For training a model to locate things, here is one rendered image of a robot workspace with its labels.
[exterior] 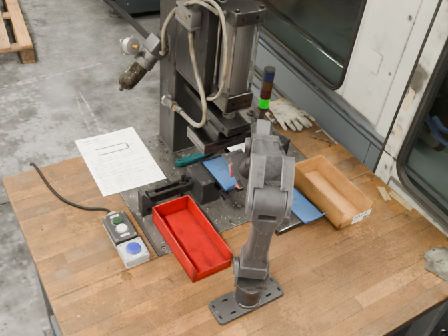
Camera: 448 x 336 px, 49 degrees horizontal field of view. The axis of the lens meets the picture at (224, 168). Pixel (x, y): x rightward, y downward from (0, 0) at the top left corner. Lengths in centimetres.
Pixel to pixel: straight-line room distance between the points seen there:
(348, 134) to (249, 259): 92
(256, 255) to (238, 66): 48
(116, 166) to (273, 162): 75
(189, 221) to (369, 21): 92
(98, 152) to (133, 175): 16
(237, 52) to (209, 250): 55
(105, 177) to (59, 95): 209
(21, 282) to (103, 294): 124
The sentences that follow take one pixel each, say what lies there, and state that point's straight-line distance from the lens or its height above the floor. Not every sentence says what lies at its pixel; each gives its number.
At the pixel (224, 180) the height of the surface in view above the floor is 99.
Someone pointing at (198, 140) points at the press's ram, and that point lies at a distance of 140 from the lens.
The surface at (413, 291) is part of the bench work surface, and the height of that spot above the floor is 90.
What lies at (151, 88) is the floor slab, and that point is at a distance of 372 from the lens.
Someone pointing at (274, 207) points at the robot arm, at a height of 129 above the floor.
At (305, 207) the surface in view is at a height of 92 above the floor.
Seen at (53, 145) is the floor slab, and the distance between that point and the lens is 323.
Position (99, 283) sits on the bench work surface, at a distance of 136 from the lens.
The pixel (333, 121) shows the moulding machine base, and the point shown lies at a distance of 202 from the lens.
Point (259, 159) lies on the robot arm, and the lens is 102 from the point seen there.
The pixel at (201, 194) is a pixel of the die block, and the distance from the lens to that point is 150.
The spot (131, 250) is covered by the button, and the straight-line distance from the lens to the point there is 137.
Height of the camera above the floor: 200
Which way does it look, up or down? 41 degrees down
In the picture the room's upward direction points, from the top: 7 degrees clockwise
